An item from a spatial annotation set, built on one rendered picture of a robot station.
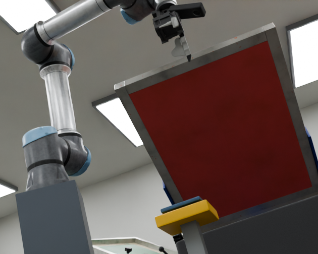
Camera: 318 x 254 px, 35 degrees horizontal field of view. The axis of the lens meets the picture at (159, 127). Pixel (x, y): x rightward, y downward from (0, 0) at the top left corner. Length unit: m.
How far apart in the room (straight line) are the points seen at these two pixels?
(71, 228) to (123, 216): 5.12
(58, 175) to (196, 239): 0.57
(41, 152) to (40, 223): 0.24
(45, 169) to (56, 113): 0.30
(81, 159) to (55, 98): 0.25
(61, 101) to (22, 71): 2.41
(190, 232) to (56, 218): 0.46
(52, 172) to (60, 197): 0.10
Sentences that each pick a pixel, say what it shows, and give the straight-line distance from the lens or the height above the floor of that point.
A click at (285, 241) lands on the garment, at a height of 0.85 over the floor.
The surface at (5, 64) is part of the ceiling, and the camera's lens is 4.16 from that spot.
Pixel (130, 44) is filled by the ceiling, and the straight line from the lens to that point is 4.21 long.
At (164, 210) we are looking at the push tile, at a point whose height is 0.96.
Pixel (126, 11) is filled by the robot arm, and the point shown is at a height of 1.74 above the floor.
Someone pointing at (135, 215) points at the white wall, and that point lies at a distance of 6.57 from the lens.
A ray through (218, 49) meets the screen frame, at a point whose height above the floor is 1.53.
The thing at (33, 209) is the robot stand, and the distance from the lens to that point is 1.55.
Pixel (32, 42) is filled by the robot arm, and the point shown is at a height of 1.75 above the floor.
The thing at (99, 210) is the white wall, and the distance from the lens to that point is 6.76.
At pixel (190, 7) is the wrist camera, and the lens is 1.68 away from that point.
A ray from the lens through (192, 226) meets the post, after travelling 1.23.
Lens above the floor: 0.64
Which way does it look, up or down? 24 degrees up
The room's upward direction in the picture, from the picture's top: 16 degrees counter-clockwise
